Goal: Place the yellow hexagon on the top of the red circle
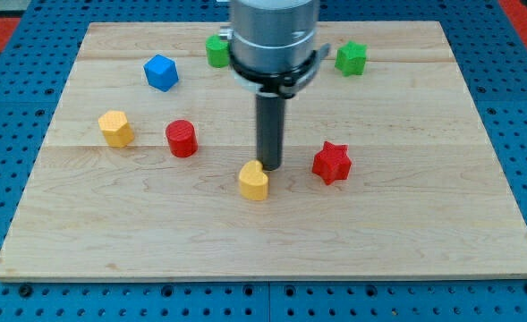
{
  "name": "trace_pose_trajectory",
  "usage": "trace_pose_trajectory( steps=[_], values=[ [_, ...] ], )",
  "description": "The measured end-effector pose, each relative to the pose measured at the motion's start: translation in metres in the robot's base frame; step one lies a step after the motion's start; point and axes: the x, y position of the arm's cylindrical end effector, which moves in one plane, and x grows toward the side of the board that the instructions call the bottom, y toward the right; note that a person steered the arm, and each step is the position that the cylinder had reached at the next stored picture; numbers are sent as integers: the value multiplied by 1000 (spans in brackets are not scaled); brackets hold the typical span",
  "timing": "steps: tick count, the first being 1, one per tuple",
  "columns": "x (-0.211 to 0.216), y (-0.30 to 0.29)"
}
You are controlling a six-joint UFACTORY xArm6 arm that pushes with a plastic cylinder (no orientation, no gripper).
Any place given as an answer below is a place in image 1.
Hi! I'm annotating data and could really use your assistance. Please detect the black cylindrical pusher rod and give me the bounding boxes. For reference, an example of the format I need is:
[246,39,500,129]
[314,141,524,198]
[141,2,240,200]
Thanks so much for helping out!
[255,95,285,171]

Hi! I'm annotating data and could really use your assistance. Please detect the black clamp ring mount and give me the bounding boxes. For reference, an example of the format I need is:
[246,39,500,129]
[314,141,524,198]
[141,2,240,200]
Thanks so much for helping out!
[229,43,330,98]

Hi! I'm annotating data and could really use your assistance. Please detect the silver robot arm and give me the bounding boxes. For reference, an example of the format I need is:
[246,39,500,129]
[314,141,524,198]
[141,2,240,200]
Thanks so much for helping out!
[220,0,330,171]

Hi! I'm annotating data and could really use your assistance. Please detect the yellow hexagon block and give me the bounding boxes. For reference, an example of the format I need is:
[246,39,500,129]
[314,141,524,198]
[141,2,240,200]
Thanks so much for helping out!
[98,110,135,148]

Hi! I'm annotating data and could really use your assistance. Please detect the green star block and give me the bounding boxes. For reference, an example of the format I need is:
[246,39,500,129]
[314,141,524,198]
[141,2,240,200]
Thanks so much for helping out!
[335,41,368,77]

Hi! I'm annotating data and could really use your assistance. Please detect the green cylinder block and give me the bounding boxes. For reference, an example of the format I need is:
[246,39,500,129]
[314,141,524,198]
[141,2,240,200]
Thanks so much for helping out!
[205,35,230,68]

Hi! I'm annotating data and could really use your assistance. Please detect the yellow heart block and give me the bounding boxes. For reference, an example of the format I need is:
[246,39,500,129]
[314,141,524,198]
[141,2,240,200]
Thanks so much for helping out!
[238,160,268,201]

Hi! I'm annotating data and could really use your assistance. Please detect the red star block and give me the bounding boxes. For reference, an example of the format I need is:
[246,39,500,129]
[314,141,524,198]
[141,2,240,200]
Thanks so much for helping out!
[311,141,353,185]

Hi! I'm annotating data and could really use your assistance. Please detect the red cylinder block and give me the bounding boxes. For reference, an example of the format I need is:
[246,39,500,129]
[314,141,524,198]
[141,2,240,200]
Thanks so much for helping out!
[165,119,199,157]

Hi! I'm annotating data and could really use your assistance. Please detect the blue cube block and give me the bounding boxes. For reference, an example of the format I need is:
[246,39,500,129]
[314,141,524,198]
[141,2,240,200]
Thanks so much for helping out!
[143,55,179,92]

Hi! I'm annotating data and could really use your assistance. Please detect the wooden board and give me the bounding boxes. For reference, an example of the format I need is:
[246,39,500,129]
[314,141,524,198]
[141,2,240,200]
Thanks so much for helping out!
[0,21,527,283]

